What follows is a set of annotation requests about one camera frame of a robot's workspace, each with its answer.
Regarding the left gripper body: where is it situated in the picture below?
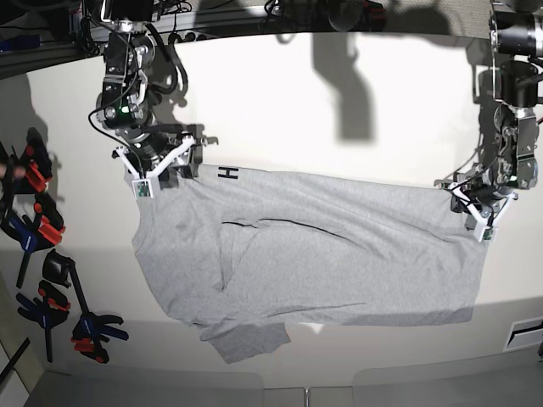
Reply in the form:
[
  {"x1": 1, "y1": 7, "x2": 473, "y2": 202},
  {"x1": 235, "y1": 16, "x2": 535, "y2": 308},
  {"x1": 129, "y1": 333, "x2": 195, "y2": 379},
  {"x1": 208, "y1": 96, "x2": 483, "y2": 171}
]
[{"x1": 456, "y1": 169, "x2": 516, "y2": 212}]

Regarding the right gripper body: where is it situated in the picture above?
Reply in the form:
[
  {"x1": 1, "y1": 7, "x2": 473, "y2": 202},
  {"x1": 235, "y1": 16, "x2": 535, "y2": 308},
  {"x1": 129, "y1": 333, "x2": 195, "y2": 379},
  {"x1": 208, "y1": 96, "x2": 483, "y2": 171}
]
[{"x1": 115, "y1": 125, "x2": 187, "y2": 174}]

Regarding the grey T-shirt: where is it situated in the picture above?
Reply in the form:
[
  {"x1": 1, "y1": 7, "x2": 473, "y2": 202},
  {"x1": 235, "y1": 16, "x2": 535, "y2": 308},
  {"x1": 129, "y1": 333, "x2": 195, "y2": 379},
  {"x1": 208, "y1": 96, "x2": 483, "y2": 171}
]
[{"x1": 132, "y1": 165, "x2": 487, "y2": 364}]

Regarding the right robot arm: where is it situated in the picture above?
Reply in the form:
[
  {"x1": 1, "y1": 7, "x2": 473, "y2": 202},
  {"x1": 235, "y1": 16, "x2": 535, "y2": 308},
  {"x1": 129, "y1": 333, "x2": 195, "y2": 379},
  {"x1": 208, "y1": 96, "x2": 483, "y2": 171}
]
[{"x1": 88, "y1": 1, "x2": 199, "y2": 198}]

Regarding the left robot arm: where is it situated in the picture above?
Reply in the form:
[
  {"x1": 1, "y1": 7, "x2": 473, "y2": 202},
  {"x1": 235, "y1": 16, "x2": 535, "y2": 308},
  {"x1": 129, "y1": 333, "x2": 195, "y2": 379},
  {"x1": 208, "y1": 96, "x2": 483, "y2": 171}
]
[{"x1": 442, "y1": 1, "x2": 542, "y2": 242}]

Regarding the person's hand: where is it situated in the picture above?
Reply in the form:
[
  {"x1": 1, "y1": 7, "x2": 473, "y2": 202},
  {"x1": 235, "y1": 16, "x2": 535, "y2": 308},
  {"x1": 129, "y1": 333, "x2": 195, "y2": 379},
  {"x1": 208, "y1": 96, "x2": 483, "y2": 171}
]
[{"x1": 0, "y1": 162, "x2": 25, "y2": 179}]

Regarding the top blue orange bar clamp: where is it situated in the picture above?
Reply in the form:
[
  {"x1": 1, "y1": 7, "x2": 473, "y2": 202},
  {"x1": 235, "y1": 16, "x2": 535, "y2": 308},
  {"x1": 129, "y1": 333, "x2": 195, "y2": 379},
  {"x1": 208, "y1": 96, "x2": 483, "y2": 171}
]
[{"x1": 1, "y1": 127, "x2": 53, "y2": 210}]

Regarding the blue orange bar clamp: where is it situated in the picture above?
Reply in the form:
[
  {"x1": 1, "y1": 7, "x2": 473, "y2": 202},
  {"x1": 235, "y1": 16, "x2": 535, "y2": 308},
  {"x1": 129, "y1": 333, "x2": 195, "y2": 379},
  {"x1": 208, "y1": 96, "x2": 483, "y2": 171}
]
[
  {"x1": 1, "y1": 127, "x2": 53, "y2": 210},
  {"x1": 15, "y1": 280, "x2": 71, "y2": 363},
  {"x1": 1, "y1": 192, "x2": 65, "y2": 289}
]

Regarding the white label with black mark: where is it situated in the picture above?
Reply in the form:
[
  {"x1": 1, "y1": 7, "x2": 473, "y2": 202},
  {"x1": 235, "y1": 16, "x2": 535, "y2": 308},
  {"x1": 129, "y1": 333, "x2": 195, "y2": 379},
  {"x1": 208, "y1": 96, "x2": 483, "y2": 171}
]
[{"x1": 503, "y1": 316, "x2": 542, "y2": 352}]

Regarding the long black bar clamp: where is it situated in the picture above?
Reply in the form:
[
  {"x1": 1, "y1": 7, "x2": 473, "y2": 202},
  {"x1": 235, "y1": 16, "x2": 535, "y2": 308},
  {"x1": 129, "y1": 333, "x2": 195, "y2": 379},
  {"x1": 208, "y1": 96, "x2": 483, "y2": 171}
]
[{"x1": 42, "y1": 249, "x2": 129, "y2": 364}]

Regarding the black strip at table corner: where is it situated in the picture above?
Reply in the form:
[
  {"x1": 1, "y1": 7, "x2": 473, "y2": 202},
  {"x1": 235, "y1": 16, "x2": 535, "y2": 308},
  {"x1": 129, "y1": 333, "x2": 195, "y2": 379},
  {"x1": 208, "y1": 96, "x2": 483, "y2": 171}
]
[{"x1": 0, "y1": 337, "x2": 31, "y2": 385}]

